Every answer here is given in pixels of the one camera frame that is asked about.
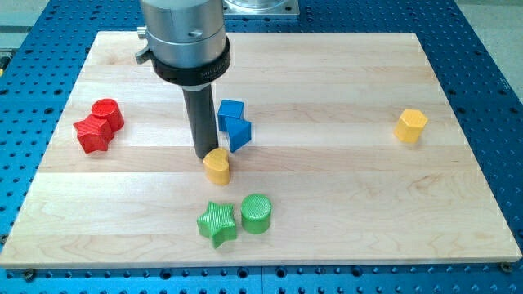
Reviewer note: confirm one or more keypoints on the blue cube block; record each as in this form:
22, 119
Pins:
229, 109

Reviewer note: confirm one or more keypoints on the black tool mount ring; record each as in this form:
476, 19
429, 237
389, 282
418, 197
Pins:
196, 76

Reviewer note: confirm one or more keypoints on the green cylinder block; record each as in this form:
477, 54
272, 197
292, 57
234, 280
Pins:
256, 212

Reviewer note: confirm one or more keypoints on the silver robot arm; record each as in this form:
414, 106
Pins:
188, 46

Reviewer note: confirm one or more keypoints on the green star block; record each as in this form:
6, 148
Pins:
218, 224

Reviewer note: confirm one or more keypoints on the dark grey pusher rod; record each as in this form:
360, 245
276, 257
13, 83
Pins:
201, 114

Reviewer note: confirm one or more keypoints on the yellow heart block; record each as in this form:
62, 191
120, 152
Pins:
217, 167

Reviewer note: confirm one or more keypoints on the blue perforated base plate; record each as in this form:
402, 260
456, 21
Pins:
42, 74

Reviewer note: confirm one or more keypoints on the yellow hexagon block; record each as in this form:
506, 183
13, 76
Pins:
410, 125

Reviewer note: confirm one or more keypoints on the wooden board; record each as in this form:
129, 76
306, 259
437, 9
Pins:
323, 108

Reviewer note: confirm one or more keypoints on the red star block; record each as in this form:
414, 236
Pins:
94, 134

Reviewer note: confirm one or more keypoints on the red cylinder block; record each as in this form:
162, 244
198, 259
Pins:
109, 110

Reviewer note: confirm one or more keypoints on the blue triangle block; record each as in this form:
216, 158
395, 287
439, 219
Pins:
239, 132

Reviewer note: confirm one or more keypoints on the clear robot base plate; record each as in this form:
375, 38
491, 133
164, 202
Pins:
261, 7

